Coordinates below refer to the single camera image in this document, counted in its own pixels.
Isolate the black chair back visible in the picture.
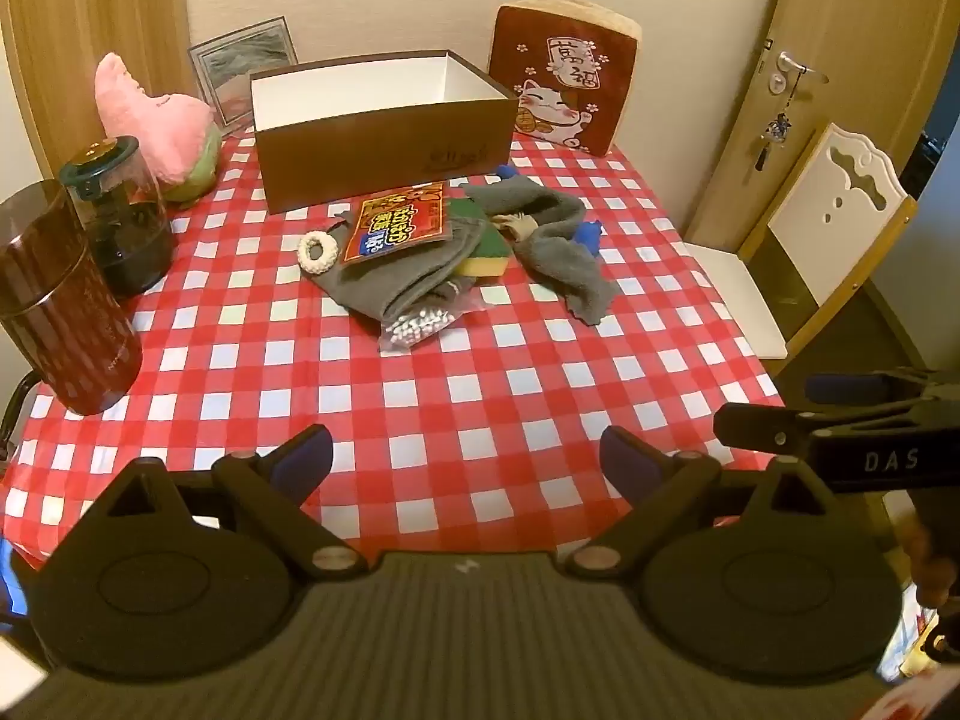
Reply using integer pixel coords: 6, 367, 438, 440
0, 371, 35, 466

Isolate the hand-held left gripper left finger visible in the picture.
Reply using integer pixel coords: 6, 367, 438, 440
97, 424, 370, 582

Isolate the wooden door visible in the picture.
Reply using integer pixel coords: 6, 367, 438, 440
686, 0, 957, 256

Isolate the large brown glass jar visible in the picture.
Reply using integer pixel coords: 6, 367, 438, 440
0, 178, 143, 416

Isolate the framed grey picture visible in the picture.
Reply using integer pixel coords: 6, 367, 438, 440
187, 15, 299, 137

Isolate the grey towel cloth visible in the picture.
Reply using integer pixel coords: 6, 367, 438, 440
319, 195, 490, 325
459, 178, 623, 327

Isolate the brown cardboard box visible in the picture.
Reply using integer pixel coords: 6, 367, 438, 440
249, 50, 520, 215

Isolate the red white checked tablecloth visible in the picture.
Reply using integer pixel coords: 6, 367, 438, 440
0, 127, 786, 578

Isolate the white wooden chair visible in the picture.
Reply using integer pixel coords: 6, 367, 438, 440
682, 122, 920, 361

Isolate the dark jar with green lid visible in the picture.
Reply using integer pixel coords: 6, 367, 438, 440
58, 136, 179, 298

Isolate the green yellow sponge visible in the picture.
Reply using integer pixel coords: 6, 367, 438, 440
457, 229, 513, 283

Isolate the silver door handle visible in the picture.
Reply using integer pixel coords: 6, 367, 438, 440
769, 51, 832, 97

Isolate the beige stocking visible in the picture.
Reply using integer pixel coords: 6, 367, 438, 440
491, 211, 538, 242

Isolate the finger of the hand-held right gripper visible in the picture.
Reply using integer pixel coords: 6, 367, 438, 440
805, 369, 950, 410
712, 401, 826, 460

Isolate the pink star plush toy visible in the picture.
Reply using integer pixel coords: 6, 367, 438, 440
94, 52, 223, 203

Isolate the red lucky cat cushion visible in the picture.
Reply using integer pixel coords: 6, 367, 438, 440
491, 0, 644, 158

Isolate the hanging key charm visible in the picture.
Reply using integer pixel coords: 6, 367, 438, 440
754, 67, 809, 173

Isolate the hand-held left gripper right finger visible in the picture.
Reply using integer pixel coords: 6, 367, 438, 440
564, 424, 833, 580

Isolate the clear bag of white beads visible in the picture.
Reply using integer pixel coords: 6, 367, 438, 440
379, 298, 460, 352

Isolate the white fluffy scrunchie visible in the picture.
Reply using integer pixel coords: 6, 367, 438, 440
298, 231, 343, 278

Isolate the person's right hand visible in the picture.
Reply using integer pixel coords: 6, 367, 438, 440
904, 499, 960, 610

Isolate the red printed packet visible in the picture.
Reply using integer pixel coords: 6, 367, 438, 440
341, 180, 451, 266

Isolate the wooden wall panel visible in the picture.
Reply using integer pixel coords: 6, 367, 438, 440
0, 0, 188, 175

